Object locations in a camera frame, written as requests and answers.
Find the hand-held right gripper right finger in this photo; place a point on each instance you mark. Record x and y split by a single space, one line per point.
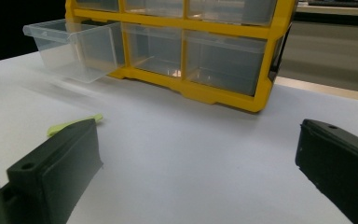
338 161

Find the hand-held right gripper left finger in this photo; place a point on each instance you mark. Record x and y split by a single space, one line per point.
56 168

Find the light green plastic piece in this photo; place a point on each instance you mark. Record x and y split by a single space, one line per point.
62 126

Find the clear plastic drawer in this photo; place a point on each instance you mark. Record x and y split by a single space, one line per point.
74 49
97 4
225 62
230 11
154 7

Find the yellow drawer cabinet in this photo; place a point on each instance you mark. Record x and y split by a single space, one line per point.
199 90

